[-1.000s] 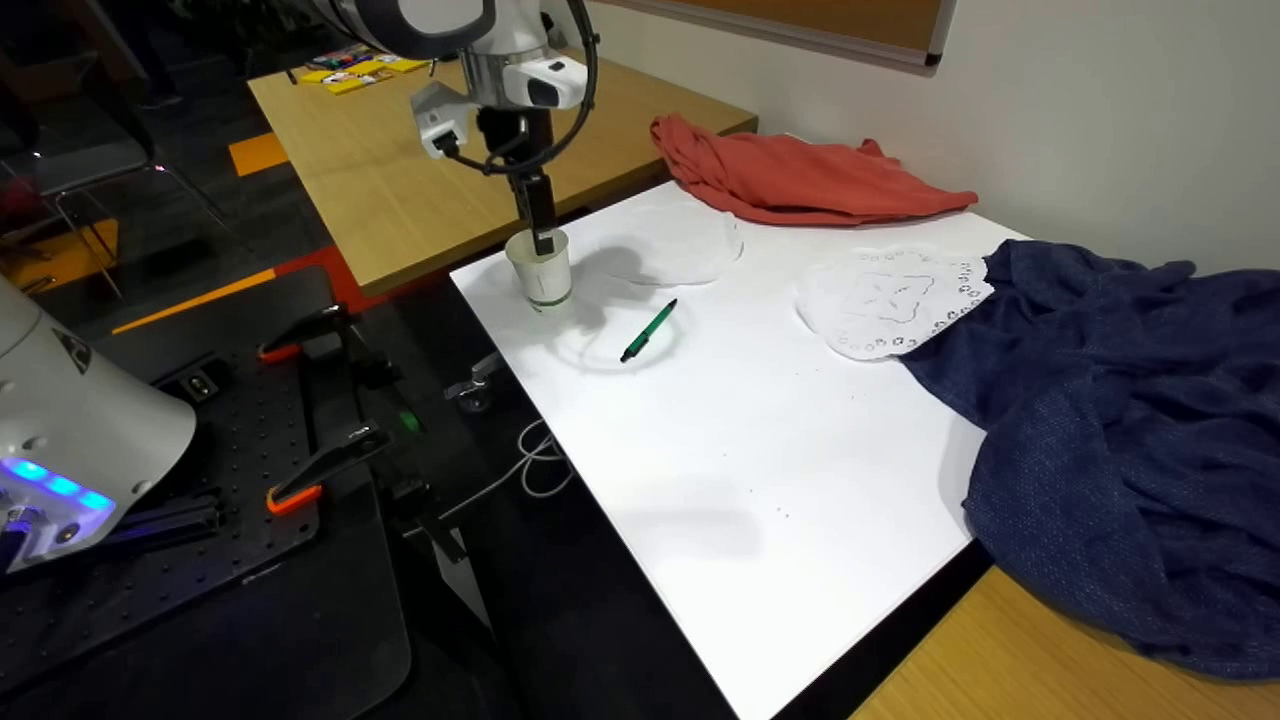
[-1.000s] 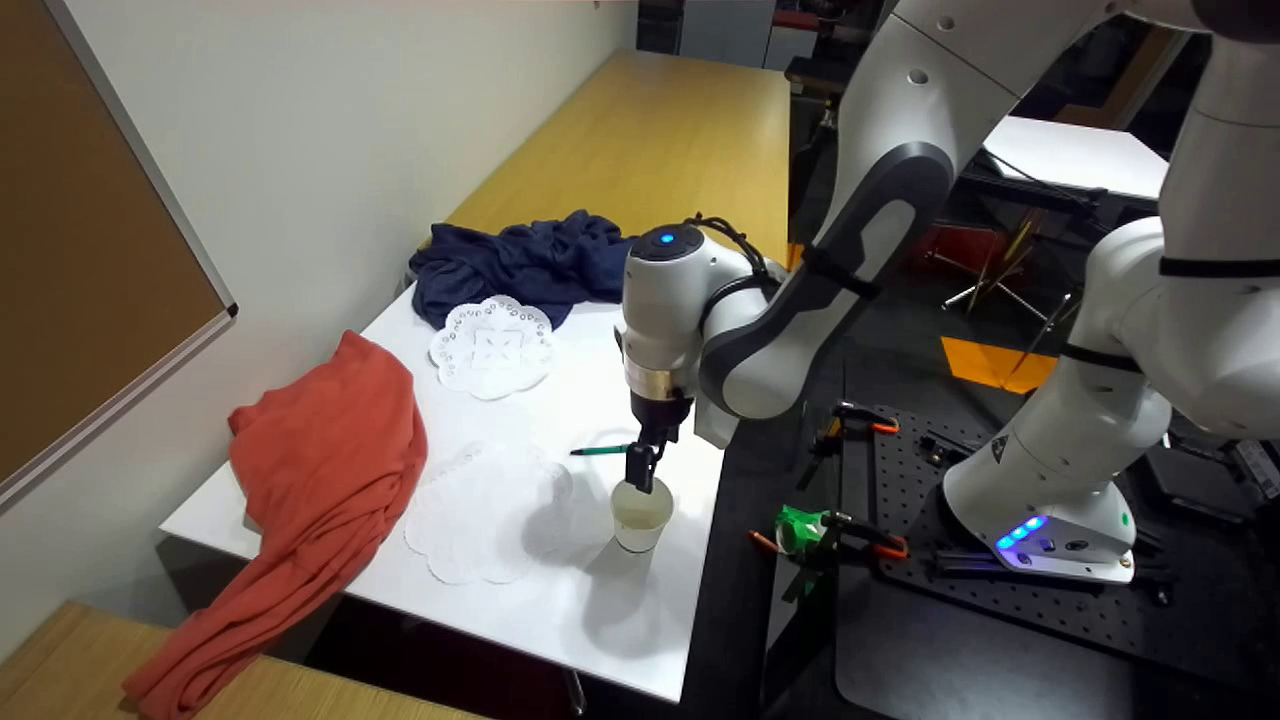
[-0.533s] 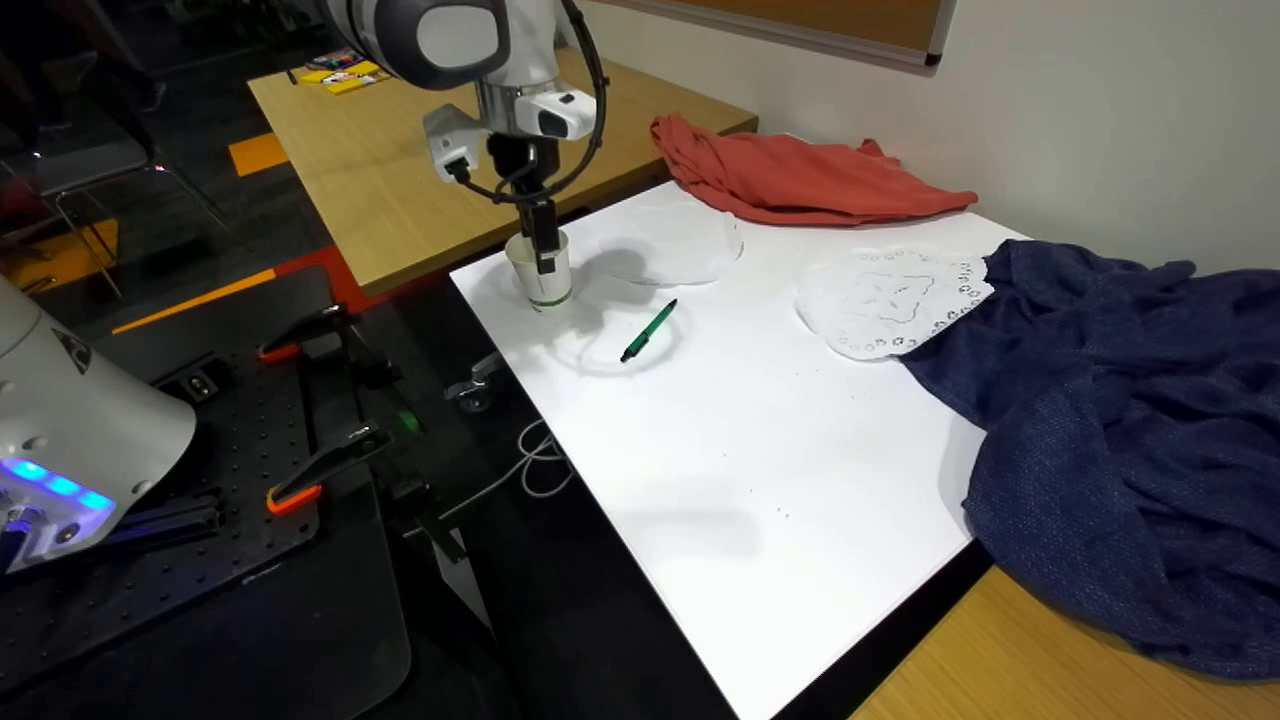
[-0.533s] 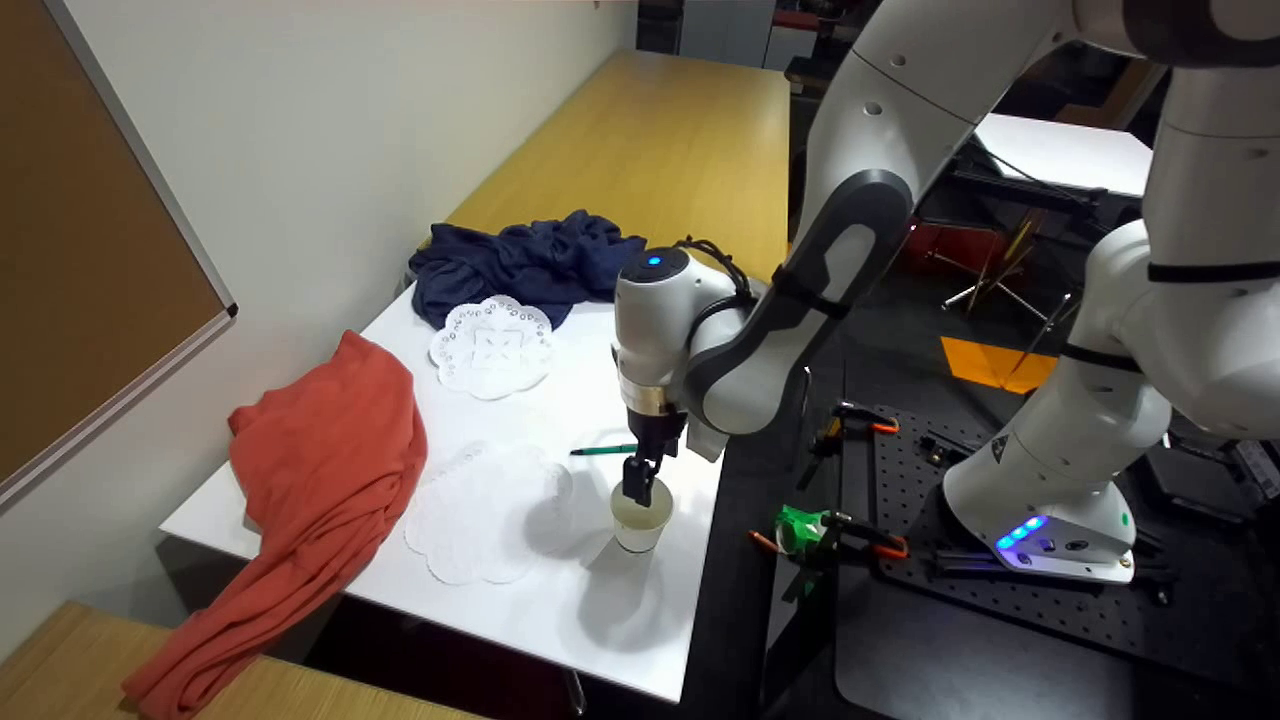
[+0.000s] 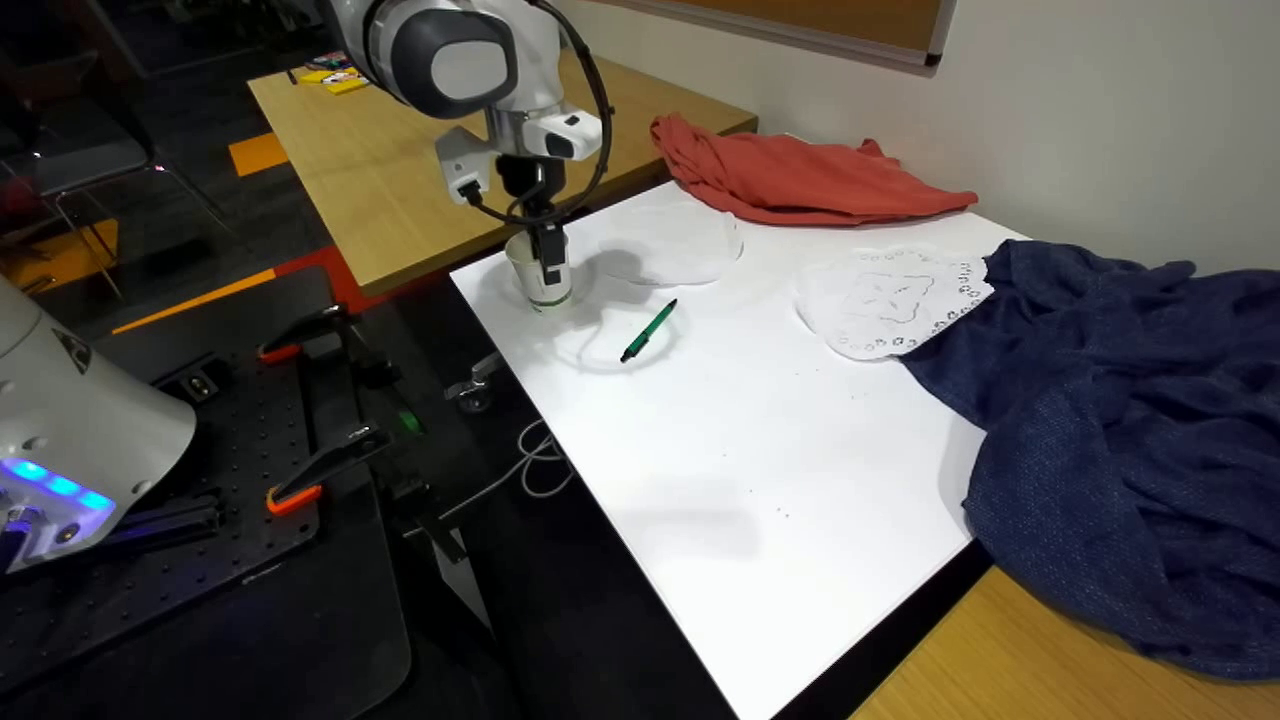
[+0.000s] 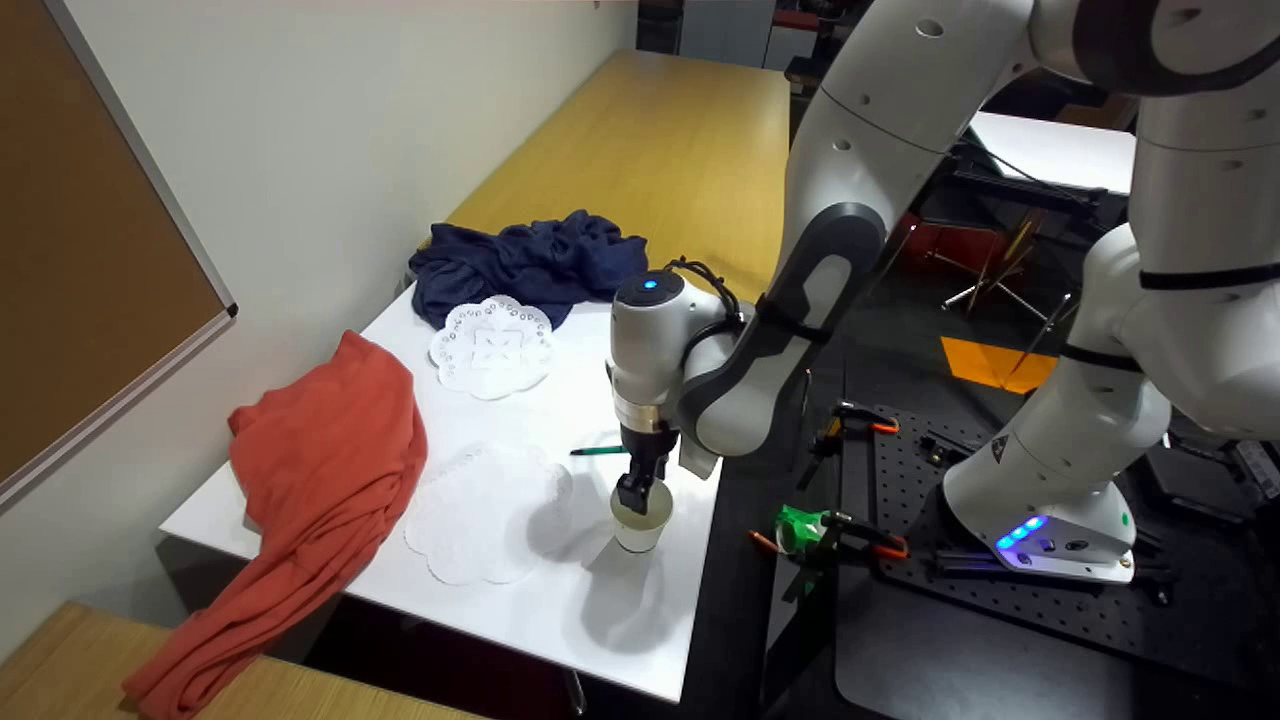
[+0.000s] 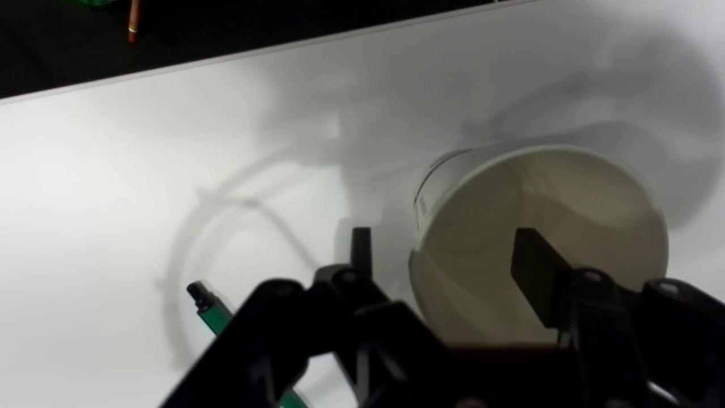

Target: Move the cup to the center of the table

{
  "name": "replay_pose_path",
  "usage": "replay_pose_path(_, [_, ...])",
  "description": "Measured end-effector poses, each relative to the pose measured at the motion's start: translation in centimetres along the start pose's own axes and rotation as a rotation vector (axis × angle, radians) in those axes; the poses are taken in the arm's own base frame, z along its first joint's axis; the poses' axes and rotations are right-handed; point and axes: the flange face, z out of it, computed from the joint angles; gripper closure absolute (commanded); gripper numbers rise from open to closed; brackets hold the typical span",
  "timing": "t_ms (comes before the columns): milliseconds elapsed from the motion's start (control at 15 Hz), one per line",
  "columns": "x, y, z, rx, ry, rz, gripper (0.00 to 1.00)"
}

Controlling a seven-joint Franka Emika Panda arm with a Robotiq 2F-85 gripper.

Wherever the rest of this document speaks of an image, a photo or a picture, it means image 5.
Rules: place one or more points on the dark blue cloth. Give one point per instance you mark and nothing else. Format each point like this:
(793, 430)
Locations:
(1132, 425)

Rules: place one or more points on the white paper doily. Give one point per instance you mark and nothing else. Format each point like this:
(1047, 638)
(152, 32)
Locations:
(884, 307)

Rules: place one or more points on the red cloth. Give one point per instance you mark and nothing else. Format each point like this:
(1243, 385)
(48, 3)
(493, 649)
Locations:
(802, 181)

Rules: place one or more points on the green pen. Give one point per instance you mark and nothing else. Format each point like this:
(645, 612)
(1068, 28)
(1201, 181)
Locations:
(648, 331)

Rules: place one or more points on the yellow items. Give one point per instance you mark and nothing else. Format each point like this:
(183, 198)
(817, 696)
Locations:
(331, 77)

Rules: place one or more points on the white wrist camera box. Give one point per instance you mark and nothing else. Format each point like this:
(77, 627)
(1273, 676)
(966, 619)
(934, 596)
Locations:
(464, 165)

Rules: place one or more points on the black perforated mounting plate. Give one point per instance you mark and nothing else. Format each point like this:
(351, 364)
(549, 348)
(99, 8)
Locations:
(201, 584)

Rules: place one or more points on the plain wooden table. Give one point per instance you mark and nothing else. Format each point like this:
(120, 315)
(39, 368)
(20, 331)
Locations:
(984, 664)

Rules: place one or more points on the white paper cup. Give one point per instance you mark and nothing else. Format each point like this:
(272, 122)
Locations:
(522, 272)

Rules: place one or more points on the metal table clamp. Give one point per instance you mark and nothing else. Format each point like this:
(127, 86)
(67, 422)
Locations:
(472, 394)

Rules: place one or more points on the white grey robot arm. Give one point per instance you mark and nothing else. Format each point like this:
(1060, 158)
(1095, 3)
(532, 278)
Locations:
(444, 52)

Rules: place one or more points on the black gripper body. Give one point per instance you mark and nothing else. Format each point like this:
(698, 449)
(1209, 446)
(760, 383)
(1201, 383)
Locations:
(528, 186)

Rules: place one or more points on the white device with blue lights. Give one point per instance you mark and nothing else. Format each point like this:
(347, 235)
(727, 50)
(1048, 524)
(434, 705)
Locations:
(74, 425)

